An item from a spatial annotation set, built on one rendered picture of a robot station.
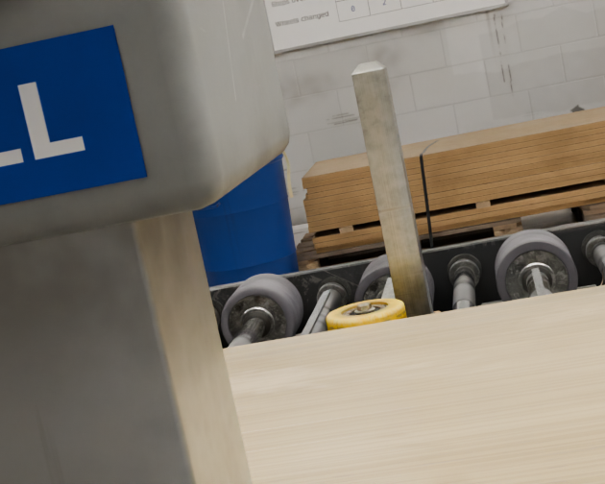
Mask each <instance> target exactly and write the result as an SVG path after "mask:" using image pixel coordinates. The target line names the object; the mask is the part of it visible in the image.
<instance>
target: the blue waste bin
mask: <svg viewBox="0 0 605 484"><path fill-rule="evenodd" d="M283 155H284V156H285V159H286V163H287V186H288V192H289V197H290V198H293V193H292V187H291V181H290V163H289V159H288V157H287V155H286V154H285V152H284V151H283V153H281V154H280V155H279V156H277V157H276V158H274V159H273V160H271V161H270V162H269V163H267V164H266V165H265V166H263V167H262V168H261V169H259V170H258V171H257V172H255V173H254V174H252V175H251V176H250V177H248V178H247V179H246V180H244V181H243V182H241V183H240V184H238V185H237V186H236V187H234V188H233V190H231V191H230V192H229V193H227V194H226V195H225V196H223V197H222V198H220V199H219V200H218V201H216V202H215V203H213V204H211V205H209V206H206V207H204V208H202V209H198V210H193V211H192V212H193V217H194V221H195V226H196V230H197V234H198V238H199V243H200V248H201V252H202V257H203V261H204V265H205V269H206V277H207V282H208V286H209V287H212V286H217V285H223V284H229V283H234V282H239V281H245V280H246V279H248V278H250V277H252V276H255V275H259V274H275V275H283V274H289V273H294V272H299V265H298V260H297V253H296V250H297V249H296V247H295V240H294V234H293V228H292V221H291V215H290V208H289V202H288V195H287V189H286V183H285V177H284V170H283V164H282V158H283Z"/></svg>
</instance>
